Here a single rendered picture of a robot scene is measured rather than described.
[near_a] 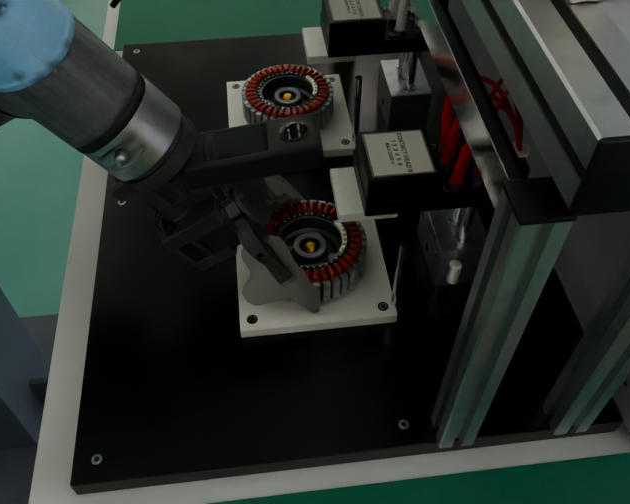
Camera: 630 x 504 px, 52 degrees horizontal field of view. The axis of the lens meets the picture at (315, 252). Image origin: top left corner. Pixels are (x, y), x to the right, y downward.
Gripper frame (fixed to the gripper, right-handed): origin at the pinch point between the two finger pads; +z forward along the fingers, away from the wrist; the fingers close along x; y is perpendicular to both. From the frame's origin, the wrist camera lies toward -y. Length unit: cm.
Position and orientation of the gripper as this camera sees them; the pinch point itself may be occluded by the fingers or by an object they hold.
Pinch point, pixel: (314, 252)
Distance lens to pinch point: 64.9
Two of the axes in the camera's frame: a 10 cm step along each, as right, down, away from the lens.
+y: -8.1, 4.4, 3.8
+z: 5.7, 4.7, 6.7
